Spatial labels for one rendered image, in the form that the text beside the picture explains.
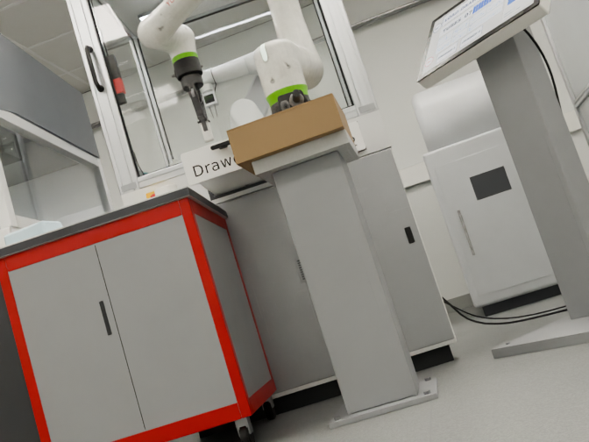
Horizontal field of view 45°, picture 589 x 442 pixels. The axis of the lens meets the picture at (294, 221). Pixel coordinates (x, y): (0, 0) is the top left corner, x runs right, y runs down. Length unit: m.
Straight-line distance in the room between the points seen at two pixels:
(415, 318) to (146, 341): 0.99
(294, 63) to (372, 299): 0.73
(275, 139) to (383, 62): 4.11
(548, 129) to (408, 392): 0.95
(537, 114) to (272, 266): 1.05
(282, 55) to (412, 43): 3.98
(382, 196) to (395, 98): 3.39
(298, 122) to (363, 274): 0.46
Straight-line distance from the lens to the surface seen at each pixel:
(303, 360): 2.58
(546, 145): 2.38
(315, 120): 1.95
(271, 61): 2.12
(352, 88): 2.68
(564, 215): 2.38
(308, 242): 1.98
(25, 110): 3.13
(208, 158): 2.32
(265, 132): 1.97
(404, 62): 6.02
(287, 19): 2.33
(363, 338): 1.96
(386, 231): 2.57
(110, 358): 2.10
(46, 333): 2.17
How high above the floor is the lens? 0.30
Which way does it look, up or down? 8 degrees up
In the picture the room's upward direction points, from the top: 18 degrees counter-clockwise
